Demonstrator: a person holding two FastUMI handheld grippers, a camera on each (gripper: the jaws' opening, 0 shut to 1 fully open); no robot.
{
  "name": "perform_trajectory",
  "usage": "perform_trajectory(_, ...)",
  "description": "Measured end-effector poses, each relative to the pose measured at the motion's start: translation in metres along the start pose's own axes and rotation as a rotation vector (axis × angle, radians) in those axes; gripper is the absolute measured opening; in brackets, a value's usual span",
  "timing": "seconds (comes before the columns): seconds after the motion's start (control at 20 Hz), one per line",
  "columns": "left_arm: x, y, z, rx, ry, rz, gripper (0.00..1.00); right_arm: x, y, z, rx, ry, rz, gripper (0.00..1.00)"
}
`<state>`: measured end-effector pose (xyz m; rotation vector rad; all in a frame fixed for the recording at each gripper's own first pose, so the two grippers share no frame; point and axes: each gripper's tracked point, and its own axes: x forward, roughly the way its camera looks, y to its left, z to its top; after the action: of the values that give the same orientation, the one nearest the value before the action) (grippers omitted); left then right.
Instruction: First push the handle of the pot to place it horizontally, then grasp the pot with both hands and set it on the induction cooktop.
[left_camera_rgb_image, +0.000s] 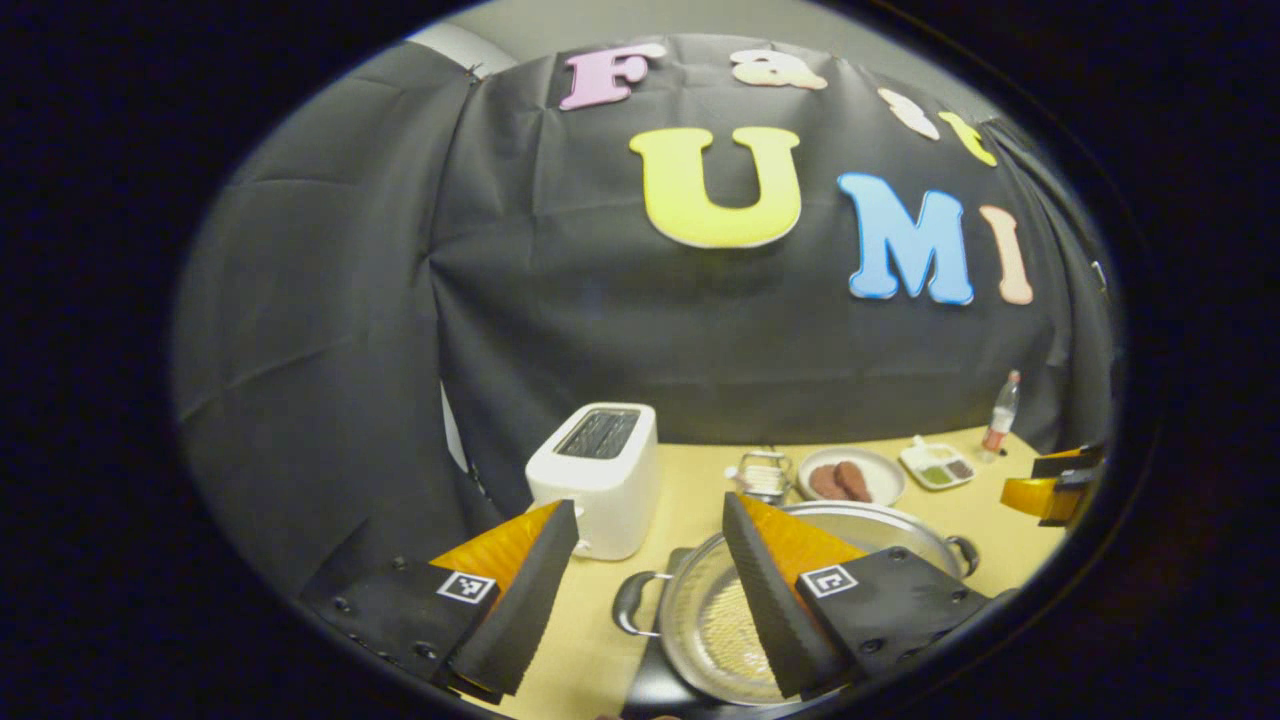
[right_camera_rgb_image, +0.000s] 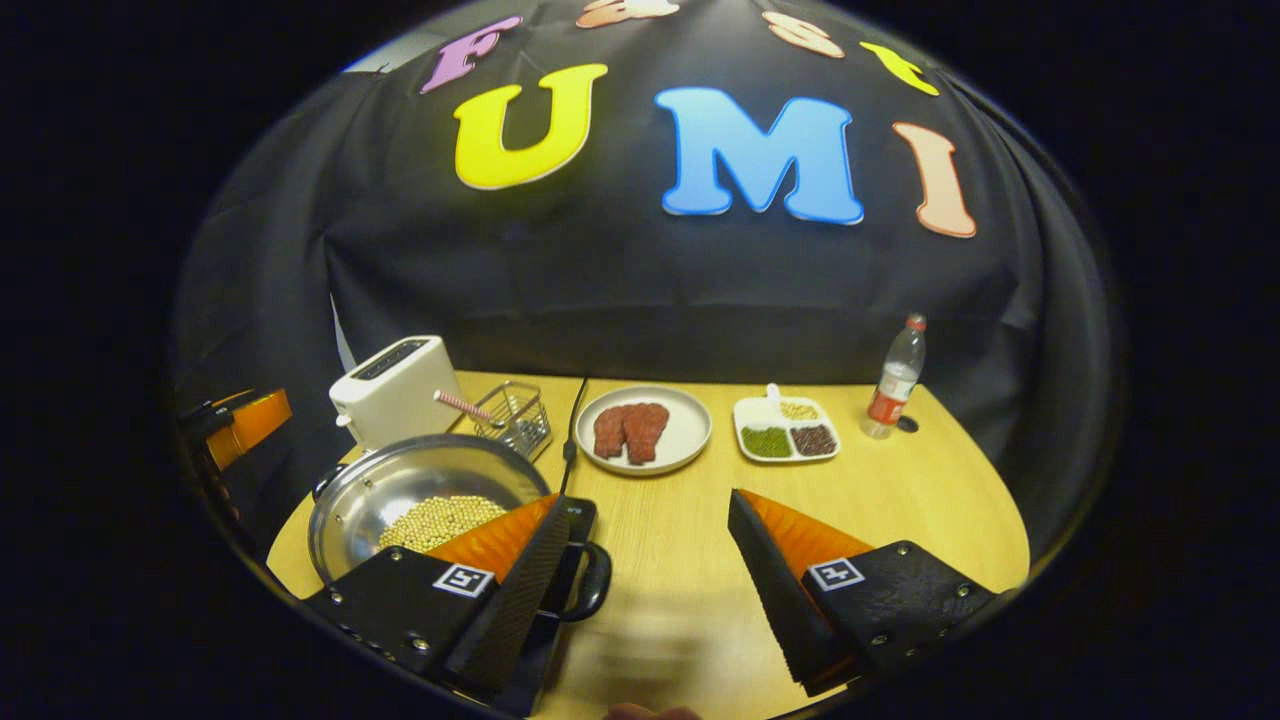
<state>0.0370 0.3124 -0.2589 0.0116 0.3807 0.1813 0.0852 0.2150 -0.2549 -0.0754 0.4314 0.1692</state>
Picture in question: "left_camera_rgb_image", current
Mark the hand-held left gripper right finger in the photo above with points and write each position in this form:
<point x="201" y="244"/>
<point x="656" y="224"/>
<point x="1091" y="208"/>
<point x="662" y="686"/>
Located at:
<point x="770" y="600"/>

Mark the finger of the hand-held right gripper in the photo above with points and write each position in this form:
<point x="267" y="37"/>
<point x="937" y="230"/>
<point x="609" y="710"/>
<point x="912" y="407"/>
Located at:
<point x="1070" y="463"/>
<point x="1045" y="502"/>

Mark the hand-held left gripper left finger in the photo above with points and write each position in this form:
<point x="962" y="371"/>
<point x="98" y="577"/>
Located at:
<point x="525" y="600"/>

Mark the stainless steel pot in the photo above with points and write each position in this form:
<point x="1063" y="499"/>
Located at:
<point x="690" y="610"/>

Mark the black induction cooktop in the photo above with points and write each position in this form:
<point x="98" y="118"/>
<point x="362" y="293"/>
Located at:
<point x="650" y="692"/>

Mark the pile of soybeans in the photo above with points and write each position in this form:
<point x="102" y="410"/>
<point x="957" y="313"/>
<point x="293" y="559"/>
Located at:
<point x="735" y="640"/>

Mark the clear plastic water bottle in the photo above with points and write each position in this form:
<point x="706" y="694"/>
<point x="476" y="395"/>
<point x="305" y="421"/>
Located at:
<point x="1000" y="420"/>

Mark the dark brown beans pile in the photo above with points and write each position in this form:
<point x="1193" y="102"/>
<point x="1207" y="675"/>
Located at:
<point x="960" y="469"/>

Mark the green beans pile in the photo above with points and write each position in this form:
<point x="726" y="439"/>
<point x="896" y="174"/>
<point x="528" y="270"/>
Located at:
<point x="937" y="476"/>

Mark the white toaster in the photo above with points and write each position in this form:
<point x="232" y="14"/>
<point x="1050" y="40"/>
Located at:
<point x="600" y="500"/>

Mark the brown meat piece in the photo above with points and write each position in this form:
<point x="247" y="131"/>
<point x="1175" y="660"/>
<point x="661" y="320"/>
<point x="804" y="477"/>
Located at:
<point x="855" y="481"/>
<point x="825" y="482"/>

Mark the white divided dish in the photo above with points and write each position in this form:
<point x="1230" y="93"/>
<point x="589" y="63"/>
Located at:
<point x="915" y="458"/>

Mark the white round plate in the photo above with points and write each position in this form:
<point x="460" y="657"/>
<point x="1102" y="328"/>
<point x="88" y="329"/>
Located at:
<point x="887" y="480"/>

